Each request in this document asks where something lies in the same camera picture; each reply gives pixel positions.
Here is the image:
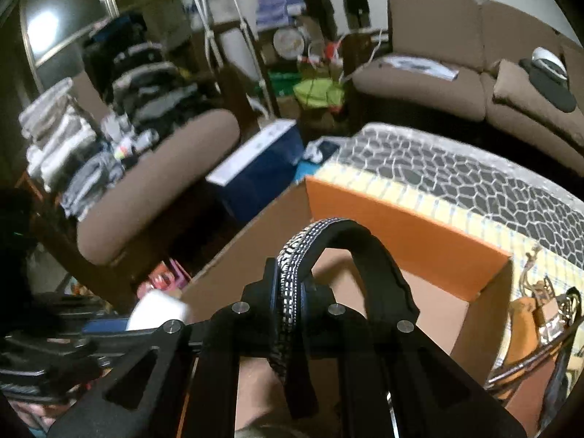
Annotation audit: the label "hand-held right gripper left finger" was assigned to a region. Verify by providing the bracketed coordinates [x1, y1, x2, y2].
[46, 258, 286, 438]

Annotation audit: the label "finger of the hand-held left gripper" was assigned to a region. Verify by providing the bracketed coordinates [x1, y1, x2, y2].
[77, 317, 161, 351]

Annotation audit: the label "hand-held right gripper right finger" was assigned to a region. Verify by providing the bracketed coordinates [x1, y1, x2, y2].
[287, 282, 526, 438]

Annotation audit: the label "silver white cylindrical can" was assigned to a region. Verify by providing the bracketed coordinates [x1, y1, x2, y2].
[127, 289, 190, 331]

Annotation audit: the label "black strap with woven trim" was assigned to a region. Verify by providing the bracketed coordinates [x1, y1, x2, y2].
[267, 218, 420, 381]

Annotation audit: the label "orange cardboard box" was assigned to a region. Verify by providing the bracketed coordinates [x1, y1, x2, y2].
[176, 176, 514, 438]

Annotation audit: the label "pink packaged item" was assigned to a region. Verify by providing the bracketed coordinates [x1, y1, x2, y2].
[137, 259, 189, 302]

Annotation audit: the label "blue white carton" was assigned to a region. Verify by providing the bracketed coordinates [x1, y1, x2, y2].
[205, 119, 306, 224]

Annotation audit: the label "white blue cloth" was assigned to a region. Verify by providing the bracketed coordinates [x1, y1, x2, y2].
[303, 139, 341, 165]

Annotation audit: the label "yellow plaid cloth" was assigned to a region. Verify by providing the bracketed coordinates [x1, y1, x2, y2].
[315, 162, 584, 375]

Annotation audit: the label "brown armchair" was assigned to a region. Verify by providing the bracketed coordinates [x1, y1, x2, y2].
[75, 68, 242, 279]

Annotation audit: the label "orange leather pouch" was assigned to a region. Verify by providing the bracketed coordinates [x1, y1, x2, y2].
[502, 296, 563, 366]

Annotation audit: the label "green bag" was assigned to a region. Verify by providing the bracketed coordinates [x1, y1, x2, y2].
[293, 77, 346, 109]

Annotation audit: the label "stack of folded clothes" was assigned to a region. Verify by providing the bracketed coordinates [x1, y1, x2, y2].
[18, 14, 206, 220]

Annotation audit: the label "white papers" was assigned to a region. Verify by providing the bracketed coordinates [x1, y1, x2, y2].
[381, 55, 461, 81]

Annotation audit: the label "round pale disc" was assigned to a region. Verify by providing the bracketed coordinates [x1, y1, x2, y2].
[274, 26, 307, 59]

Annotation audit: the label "white metal rack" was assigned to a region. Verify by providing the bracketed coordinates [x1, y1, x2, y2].
[182, 0, 275, 119]

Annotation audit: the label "brown cushion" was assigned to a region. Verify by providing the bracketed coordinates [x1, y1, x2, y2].
[492, 58, 584, 147]

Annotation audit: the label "stack of blue boxes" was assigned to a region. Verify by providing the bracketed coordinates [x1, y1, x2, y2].
[255, 0, 306, 28]

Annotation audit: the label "black speaker box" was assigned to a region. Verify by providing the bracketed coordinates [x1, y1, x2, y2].
[303, 0, 337, 21]
[341, 0, 373, 32]

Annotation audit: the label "gold framed glass panel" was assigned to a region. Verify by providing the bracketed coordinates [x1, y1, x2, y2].
[18, 0, 120, 70]

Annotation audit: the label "brown sofa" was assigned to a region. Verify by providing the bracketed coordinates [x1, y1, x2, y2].
[351, 0, 584, 156]

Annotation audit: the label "black mouse pad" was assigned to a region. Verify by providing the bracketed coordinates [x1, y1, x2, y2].
[520, 57, 578, 114]

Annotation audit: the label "white grey cap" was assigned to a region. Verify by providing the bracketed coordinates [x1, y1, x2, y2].
[531, 47, 569, 78]

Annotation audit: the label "white cables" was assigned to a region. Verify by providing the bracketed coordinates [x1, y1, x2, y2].
[342, 27, 389, 84]

